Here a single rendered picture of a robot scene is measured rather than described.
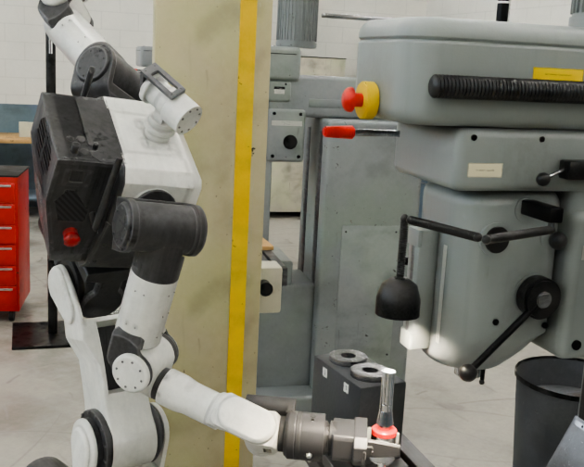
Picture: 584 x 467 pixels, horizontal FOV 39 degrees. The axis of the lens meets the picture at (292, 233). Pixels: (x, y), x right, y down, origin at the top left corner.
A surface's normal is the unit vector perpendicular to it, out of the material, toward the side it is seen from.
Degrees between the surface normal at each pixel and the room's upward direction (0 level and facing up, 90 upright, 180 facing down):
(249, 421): 51
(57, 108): 35
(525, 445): 94
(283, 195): 90
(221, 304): 90
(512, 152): 90
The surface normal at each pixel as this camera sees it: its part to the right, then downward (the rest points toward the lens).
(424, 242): 0.29, 0.21
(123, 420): 0.56, -0.32
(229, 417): -0.04, -0.46
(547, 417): -0.65, 0.18
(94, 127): 0.40, -0.69
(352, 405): -0.90, 0.04
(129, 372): -0.34, 0.26
